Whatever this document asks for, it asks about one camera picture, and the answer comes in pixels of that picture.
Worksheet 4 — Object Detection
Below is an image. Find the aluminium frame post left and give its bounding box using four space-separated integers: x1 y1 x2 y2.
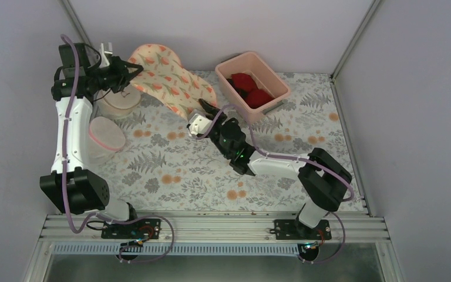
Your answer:
59 0 92 45

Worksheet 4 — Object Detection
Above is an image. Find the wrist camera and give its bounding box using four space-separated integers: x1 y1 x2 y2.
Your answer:
187 109 212 138
99 42 113 68

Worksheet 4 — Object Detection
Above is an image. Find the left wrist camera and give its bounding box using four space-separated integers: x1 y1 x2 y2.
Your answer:
99 42 113 68

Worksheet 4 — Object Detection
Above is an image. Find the white pink-trimmed mesh laundry bag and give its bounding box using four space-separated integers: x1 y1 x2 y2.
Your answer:
89 116 126 165

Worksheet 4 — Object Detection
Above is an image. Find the red bra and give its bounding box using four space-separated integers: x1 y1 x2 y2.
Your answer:
227 73 274 109

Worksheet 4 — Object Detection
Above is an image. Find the aluminium frame post right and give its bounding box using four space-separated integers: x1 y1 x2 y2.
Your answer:
331 0 382 82

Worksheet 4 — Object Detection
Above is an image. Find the aluminium frame post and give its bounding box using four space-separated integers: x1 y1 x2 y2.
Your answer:
59 0 92 45
331 0 382 82

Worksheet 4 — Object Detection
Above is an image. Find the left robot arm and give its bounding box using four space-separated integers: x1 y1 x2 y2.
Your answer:
39 43 144 238

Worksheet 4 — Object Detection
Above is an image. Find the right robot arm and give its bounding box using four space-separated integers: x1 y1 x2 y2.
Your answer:
187 99 355 239

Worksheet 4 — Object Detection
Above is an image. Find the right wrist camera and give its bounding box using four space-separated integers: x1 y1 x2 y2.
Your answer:
187 109 212 138

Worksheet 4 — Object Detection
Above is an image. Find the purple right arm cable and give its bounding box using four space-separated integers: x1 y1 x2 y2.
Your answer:
194 104 355 266

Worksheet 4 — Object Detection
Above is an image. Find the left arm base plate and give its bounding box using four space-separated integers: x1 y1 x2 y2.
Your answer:
101 218 161 240

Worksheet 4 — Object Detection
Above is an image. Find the pink plastic bin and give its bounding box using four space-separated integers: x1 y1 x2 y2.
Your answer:
215 51 291 124

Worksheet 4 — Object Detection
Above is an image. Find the floral peach mesh laundry bag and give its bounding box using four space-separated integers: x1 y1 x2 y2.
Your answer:
129 43 217 119

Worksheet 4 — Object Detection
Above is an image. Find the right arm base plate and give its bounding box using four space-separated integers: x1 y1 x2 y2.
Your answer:
269 219 332 241

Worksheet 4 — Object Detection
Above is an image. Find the beige round mesh laundry bag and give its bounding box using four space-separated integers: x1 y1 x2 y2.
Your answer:
96 85 142 119

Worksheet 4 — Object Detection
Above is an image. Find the aluminium front rail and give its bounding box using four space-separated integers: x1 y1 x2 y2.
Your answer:
39 211 391 243

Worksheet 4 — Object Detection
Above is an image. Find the floral patterned table mat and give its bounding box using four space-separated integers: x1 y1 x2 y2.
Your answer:
92 73 353 212

